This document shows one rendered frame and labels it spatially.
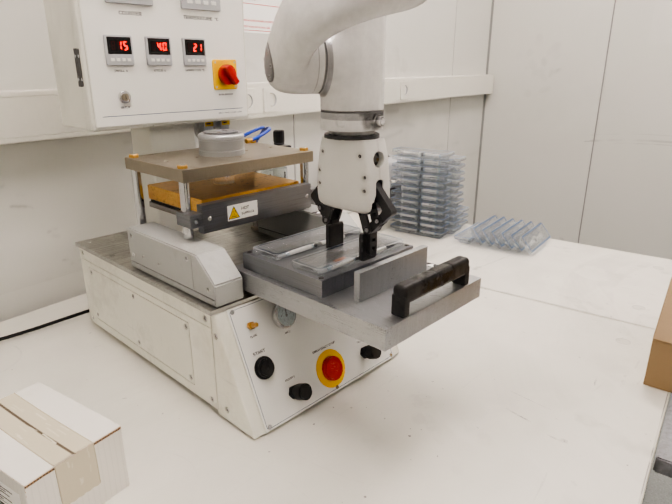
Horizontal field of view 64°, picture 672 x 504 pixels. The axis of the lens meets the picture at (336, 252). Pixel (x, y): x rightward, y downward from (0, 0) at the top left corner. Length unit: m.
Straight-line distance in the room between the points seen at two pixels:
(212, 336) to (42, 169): 0.66
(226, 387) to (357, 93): 0.45
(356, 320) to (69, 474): 0.37
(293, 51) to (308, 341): 0.45
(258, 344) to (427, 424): 0.28
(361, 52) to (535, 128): 2.52
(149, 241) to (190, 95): 0.32
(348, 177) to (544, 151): 2.50
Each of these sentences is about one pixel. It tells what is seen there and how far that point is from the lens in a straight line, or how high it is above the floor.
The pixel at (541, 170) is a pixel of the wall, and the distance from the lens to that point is 3.18.
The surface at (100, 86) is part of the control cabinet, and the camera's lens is 1.01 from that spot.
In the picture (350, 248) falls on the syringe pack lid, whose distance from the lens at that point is 0.79.
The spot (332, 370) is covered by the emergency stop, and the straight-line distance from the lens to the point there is 0.89.
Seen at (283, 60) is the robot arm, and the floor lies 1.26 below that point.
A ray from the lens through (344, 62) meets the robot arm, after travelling 0.69.
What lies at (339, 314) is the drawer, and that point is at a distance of 0.67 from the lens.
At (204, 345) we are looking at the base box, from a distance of 0.83.
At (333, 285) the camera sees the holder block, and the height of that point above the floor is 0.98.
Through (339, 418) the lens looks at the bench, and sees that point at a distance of 0.86.
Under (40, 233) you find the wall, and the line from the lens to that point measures 1.35.
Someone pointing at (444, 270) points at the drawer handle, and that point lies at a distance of 0.70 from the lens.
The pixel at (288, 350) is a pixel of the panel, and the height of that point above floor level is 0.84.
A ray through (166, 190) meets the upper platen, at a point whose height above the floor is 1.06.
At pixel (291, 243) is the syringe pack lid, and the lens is 0.81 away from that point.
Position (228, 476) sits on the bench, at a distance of 0.77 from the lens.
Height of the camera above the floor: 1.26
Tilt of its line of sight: 19 degrees down
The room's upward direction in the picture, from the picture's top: straight up
